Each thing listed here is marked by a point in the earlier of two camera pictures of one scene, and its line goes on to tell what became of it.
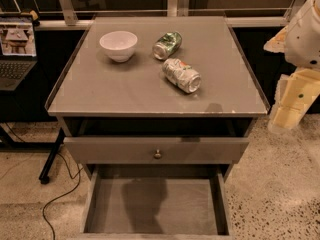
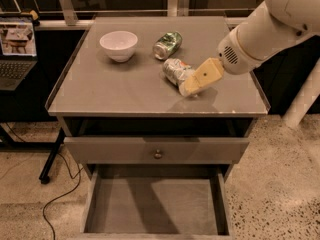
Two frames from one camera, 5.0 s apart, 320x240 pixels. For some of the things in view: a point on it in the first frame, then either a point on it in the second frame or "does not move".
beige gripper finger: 294,93 → 210,72
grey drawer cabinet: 155,156 does not move
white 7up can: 181,74 does not move
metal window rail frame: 178,7 does not move
